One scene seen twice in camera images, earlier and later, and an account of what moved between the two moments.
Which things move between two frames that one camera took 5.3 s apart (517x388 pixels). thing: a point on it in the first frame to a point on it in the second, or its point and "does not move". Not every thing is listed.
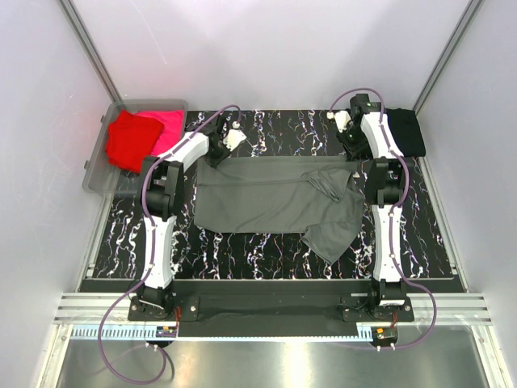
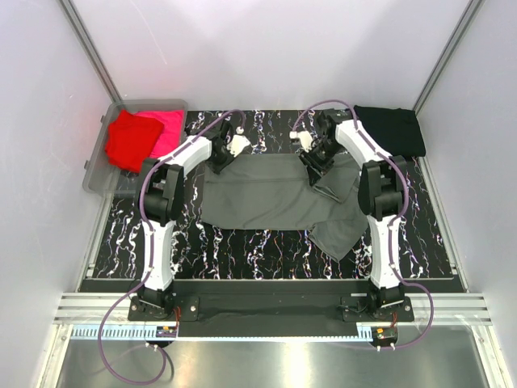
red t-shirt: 129,138 does not move
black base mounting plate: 270,316 does not move
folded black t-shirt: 406,131 does not move
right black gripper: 355,149 to 316,165
